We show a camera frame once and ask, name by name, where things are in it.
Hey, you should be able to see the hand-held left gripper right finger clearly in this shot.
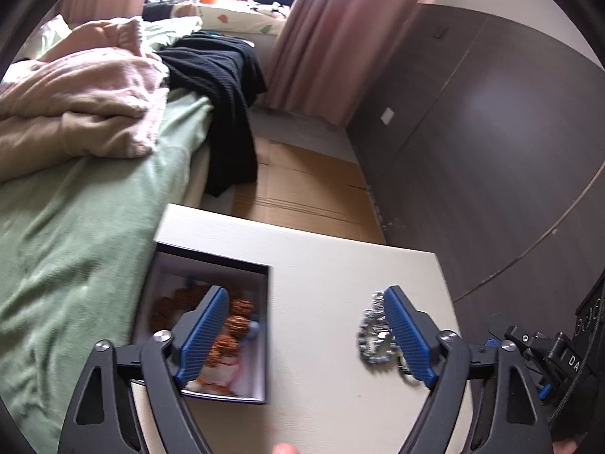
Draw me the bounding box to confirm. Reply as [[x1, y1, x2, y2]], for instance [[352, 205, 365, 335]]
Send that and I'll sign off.
[[382, 285, 554, 454]]

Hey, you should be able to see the silver beaded bracelet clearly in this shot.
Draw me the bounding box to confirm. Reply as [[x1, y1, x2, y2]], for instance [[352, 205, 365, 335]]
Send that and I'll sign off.
[[355, 291, 421, 389]]

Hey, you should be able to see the dark wood wardrobe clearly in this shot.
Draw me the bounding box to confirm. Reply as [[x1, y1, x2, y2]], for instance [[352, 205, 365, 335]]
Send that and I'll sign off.
[[345, 4, 605, 341]]

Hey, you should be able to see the white pillow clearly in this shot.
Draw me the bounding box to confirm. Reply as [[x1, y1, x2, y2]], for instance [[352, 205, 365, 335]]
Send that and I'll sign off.
[[23, 14, 71, 58]]

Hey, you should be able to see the black knitted garment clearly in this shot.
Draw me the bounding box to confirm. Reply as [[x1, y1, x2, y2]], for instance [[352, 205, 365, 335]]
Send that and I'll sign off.
[[156, 33, 269, 198]]

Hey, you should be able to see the pink fleece blanket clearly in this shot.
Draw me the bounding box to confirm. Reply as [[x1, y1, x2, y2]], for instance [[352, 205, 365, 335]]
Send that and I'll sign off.
[[0, 16, 170, 180]]

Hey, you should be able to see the white jewelry box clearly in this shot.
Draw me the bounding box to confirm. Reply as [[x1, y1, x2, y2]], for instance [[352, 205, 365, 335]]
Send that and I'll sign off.
[[130, 241, 271, 405]]

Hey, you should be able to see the green bed sheet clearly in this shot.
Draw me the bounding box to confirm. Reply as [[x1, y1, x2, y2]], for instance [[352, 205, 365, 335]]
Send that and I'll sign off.
[[0, 23, 216, 436]]

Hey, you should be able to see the flattened cardboard sheet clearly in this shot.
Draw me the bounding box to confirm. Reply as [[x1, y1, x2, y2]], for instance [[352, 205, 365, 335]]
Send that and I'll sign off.
[[229, 138, 386, 247]]

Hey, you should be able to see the brown beaded bracelet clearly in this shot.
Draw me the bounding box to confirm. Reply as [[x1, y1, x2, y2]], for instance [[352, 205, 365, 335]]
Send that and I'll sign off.
[[150, 286, 261, 395]]

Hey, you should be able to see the floral print pillow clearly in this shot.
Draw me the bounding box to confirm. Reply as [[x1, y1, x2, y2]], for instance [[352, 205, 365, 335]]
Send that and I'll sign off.
[[196, 2, 289, 36]]

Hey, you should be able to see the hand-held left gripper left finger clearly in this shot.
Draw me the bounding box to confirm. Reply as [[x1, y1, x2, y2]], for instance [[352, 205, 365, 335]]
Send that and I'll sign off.
[[57, 285, 231, 454]]

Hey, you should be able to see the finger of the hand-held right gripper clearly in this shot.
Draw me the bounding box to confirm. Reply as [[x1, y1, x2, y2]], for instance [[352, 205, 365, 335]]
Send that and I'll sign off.
[[483, 313, 513, 347]]

